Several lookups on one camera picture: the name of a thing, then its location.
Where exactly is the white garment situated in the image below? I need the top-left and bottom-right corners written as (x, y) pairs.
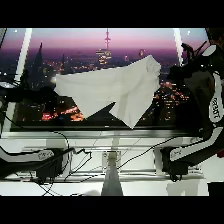
top-left (53, 54), bottom-right (162, 130)

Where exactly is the black cable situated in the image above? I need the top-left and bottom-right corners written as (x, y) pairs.
top-left (117, 135), bottom-right (181, 170)
top-left (31, 148), bottom-right (93, 197)

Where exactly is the silver frame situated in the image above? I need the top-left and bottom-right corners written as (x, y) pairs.
top-left (0, 129), bottom-right (224, 197)

